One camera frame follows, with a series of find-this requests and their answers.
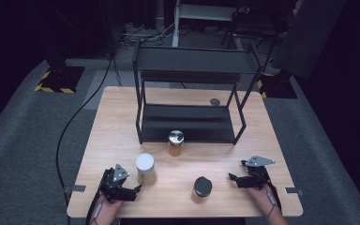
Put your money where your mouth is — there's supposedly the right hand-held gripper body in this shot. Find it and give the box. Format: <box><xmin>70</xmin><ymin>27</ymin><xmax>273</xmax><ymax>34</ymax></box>
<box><xmin>236</xmin><ymin>155</ymin><xmax>277</xmax><ymax>189</ymax></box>

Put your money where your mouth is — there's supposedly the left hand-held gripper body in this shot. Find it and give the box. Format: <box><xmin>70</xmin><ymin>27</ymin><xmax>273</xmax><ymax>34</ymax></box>
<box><xmin>98</xmin><ymin>162</ymin><xmax>138</xmax><ymax>203</ymax></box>

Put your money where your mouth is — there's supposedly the person's left hand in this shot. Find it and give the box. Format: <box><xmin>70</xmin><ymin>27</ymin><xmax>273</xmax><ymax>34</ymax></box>
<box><xmin>100</xmin><ymin>195</ymin><xmax>125</xmax><ymax>218</ymax></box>

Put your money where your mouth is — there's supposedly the person's right hand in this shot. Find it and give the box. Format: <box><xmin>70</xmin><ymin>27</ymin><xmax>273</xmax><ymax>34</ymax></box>
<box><xmin>246</xmin><ymin>186</ymin><xmax>274</xmax><ymax>207</ymax></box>

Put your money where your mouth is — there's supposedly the white lid jar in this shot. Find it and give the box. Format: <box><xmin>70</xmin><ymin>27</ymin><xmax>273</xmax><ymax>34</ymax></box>
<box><xmin>134</xmin><ymin>153</ymin><xmax>158</xmax><ymax>187</ymax></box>

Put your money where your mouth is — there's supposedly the grey tape strip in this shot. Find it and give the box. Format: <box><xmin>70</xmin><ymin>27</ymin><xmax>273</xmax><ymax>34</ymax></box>
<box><xmin>64</xmin><ymin>185</ymin><xmax>87</xmax><ymax>193</ymax></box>
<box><xmin>284</xmin><ymin>187</ymin><xmax>304</xmax><ymax>197</ymax></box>

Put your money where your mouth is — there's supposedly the silver lid glass jar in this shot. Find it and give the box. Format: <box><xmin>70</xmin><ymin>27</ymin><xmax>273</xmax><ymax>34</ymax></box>
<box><xmin>167</xmin><ymin>129</ymin><xmax>186</xmax><ymax>158</ymax></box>

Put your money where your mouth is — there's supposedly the black metal shelf rack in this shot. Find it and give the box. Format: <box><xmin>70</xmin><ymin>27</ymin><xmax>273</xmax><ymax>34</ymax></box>
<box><xmin>132</xmin><ymin>38</ymin><xmax>263</xmax><ymax>145</ymax></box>

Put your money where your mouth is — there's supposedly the black chair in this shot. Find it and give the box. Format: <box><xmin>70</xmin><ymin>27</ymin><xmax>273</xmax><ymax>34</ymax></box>
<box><xmin>220</xmin><ymin>5</ymin><xmax>283</xmax><ymax>49</ymax></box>

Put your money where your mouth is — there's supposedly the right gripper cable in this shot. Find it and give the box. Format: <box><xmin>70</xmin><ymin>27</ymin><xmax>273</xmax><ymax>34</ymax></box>
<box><xmin>262</xmin><ymin>179</ymin><xmax>283</xmax><ymax>219</ymax></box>

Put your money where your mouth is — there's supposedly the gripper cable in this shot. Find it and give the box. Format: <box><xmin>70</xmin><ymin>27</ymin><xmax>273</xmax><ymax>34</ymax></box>
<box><xmin>85</xmin><ymin>187</ymin><xmax>106</xmax><ymax>225</ymax></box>
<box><xmin>262</xmin><ymin>179</ymin><xmax>283</xmax><ymax>219</ymax></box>

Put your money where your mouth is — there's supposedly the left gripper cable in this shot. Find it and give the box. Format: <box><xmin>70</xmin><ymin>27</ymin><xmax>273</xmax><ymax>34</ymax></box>
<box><xmin>85</xmin><ymin>187</ymin><xmax>106</xmax><ymax>225</ymax></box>

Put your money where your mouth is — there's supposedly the long black floor cable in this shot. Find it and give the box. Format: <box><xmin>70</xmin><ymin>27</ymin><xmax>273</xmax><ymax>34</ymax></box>
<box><xmin>54</xmin><ymin>46</ymin><xmax>117</xmax><ymax>201</ymax></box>

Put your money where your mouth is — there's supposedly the black yellow striped base plate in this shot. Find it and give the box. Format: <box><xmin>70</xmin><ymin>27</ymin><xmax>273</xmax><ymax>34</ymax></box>
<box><xmin>256</xmin><ymin>71</ymin><xmax>298</xmax><ymax>100</ymax></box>
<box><xmin>34</xmin><ymin>65</ymin><xmax>85</xmax><ymax>95</ymax></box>

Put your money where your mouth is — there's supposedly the bundle of floor cables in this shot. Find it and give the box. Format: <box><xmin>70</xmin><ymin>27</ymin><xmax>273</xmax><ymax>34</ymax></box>
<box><xmin>120</xmin><ymin>22</ymin><xmax>176</xmax><ymax>49</ymax></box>

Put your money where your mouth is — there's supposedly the white table frame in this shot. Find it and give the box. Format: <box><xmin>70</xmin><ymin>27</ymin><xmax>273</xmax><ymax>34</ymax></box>
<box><xmin>171</xmin><ymin>0</ymin><xmax>242</xmax><ymax>48</ymax></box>

